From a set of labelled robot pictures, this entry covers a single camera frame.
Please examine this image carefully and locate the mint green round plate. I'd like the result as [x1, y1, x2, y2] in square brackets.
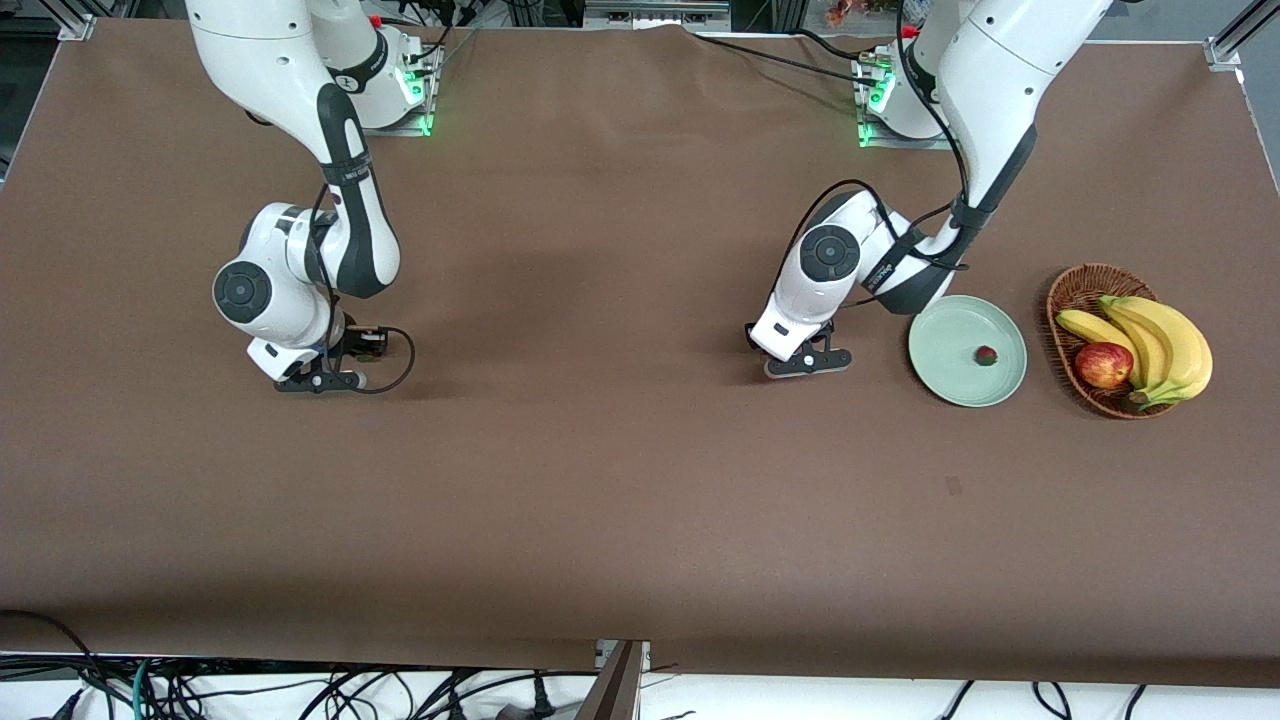
[908, 295, 1028, 408]

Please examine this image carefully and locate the brown table cover sheet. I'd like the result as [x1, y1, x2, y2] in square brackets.
[0, 18, 1280, 689]

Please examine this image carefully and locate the brown wicker basket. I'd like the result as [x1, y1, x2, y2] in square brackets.
[1046, 263, 1201, 420]

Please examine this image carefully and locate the small yellow banana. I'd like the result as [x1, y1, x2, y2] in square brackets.
[1057, 309, 1149, 401]

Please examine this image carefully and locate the red yellow apple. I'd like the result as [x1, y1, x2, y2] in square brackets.
[1074, 341, 1135, 390]

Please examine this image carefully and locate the medium yellow banana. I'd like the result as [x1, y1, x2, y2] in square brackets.
[1098, 297, 1173, 399]

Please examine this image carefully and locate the grey metal box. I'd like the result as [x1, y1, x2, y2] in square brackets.
[585, 0, 731, 29]

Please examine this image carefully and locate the large yellow banana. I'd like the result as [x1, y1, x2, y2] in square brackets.
[1108, 296, 1214, 406]

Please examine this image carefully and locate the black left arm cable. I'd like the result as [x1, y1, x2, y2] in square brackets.
[772, 0, 976, 311]

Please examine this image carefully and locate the black cable on table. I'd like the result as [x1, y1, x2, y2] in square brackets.
[690, 33, 883, 89]

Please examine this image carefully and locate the aluminium frame profile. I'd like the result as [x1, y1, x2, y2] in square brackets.
[1205, 0, 1280, 73]

